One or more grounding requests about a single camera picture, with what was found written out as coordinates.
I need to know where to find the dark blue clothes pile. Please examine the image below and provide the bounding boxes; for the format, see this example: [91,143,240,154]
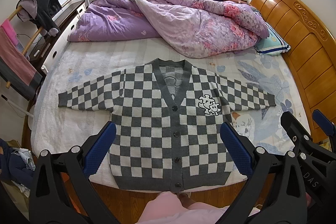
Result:
[1,139,35,192]

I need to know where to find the purple floral duvet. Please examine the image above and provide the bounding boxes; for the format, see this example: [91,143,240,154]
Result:
[68,0,269,59]

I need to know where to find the pink grey towel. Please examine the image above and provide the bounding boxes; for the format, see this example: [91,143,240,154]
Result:
[1,19,42,101]

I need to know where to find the black grey hooded jacket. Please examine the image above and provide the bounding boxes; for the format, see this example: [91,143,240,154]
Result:
[17,0,62,36]

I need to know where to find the white drawer cabinet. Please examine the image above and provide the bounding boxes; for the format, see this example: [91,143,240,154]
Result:
[29,0,86,76]

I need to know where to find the pink trousers of operator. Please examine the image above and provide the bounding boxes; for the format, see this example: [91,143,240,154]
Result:
[138,192,229,223]

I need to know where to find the white patterned bed sheet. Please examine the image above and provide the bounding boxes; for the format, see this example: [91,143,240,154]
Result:
[31,38,308,192]

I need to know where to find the light blue striped pillow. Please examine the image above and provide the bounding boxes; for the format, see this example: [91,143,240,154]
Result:
[254,23,291,56]

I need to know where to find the wooden headboard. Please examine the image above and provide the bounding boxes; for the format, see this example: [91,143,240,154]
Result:
[250,0,335,143]

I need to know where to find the grey white checkered cardigan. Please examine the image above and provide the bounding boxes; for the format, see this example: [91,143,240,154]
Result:
[59,59,276,192]

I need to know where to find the wooden clothes rack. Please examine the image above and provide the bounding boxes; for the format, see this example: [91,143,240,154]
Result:
[4,0,95,89]

